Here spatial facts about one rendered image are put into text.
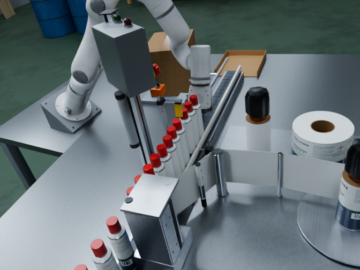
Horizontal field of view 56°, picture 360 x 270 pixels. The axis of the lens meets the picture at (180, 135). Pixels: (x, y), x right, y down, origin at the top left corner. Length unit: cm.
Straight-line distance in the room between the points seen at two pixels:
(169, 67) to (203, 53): 45
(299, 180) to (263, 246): 24
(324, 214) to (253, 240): 24
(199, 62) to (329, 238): 80
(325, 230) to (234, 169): 33
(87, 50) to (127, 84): 56
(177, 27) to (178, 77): 55
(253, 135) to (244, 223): 32
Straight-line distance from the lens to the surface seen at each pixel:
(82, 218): 136
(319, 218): 115
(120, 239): 97
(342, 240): 111
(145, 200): 88
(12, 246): 142
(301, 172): 113
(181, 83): 186
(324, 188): 115
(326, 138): 123
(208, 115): 163
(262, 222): 114
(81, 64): 157
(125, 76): 100
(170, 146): 118
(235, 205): 118
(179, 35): 136
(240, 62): 224
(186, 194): 111
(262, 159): 112
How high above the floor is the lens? 176
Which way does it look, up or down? 35 degrees down
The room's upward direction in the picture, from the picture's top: 11 degrees counter-clockwise
